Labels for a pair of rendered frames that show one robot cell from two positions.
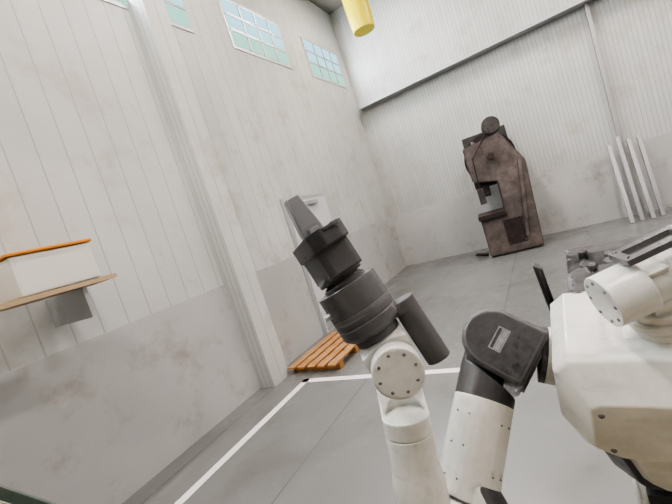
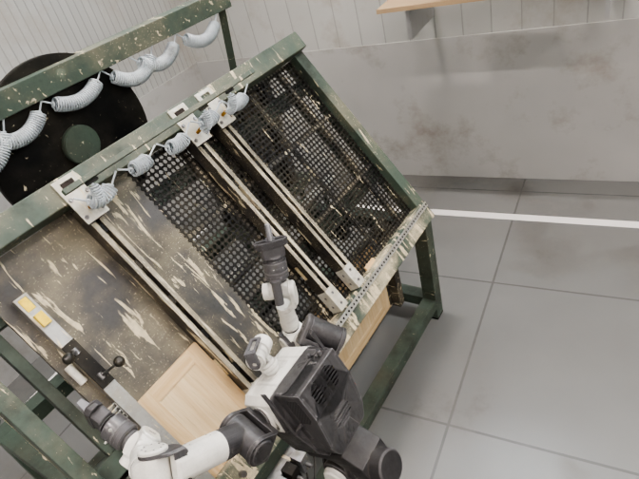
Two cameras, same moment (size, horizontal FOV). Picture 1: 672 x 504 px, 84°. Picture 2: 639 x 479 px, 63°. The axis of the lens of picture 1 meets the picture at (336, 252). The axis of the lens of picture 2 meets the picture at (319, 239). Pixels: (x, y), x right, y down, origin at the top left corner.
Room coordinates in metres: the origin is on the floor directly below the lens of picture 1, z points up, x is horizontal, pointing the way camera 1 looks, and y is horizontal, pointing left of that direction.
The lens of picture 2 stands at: (0.83, -1.52, 2.59)
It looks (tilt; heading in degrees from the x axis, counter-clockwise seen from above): 34 degrees down; 95
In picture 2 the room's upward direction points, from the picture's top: 16 degrees counter-clockwise
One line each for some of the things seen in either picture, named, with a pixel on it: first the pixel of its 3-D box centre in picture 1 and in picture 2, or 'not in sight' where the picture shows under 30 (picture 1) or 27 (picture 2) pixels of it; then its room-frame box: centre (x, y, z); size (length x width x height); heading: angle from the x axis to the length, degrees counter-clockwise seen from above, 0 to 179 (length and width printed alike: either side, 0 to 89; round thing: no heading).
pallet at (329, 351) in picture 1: (334, 349); not in sight; (4.70, 0.40, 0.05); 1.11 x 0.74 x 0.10; 150
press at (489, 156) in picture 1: (493, 187); not in sight; (7.37, -3.32, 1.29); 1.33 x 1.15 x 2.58; 60
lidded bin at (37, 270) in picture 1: (45, 271); not in sight; (2.54, 1.89, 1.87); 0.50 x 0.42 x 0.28; 150
